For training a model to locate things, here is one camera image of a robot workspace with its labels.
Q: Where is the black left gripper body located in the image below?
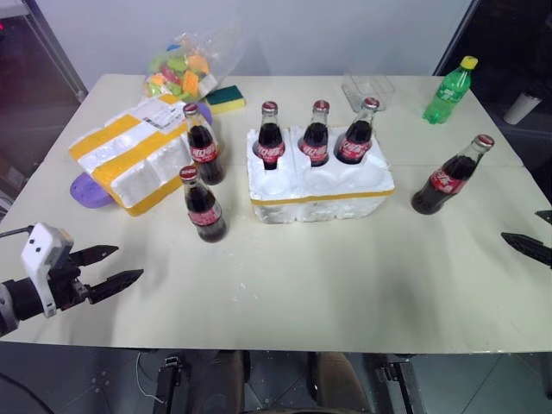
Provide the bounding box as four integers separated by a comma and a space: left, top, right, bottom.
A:
47, 252, 92, 313

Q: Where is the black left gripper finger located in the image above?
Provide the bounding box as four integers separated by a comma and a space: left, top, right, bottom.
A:
87, 269, 145, 305
70, 244, 120, 266

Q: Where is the white foam lid yellow tape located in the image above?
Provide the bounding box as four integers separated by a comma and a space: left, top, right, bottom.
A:
68, 95, 194, 218

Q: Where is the glass cola bottle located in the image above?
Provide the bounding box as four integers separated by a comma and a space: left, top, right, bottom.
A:
178, 165, 229, 244
299, 99, 333, 168
182, 103, 227, 187
333, 97, 381, 166
256, 100, 287, 171
411, 134, 496, 216

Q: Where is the white plastic cup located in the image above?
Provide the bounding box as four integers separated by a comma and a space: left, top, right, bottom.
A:
503, 87, 543, 127

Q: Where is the white foam bottle tray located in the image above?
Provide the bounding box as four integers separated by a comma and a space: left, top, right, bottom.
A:
246, 124, 397, 226

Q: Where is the purple plastic piece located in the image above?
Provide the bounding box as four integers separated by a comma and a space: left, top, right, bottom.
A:
194, 102, 216, 130
69, 172, 116, 210

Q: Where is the green plastic soda bottle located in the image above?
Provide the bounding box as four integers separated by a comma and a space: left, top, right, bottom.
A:
422, 55, 480, 125

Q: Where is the yellow green sponge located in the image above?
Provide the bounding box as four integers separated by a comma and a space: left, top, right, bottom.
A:
204, 84, 248, 116

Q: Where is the clear bag of colourful pieces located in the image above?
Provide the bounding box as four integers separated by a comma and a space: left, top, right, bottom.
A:
143, 16, 248, 104

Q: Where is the clear plastic container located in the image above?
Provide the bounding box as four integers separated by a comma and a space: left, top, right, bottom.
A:
341, 70, 397, 111

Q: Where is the dark brown rounded shape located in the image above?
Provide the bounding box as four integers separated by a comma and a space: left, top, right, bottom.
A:
311, 351, 373, 414

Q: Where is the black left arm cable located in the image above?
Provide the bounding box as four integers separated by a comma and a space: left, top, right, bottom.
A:
0, 226, 35, 241

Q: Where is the thin white wire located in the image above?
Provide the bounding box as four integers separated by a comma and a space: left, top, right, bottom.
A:
135, 352, 166, 405

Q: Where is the black under-table bracket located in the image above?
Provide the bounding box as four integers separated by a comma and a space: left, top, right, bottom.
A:
154, 352, 187, 414
373, 352, 423, 414

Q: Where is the glass cabinet metal frame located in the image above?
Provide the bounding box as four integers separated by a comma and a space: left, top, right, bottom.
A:
0, 0, 90, 204

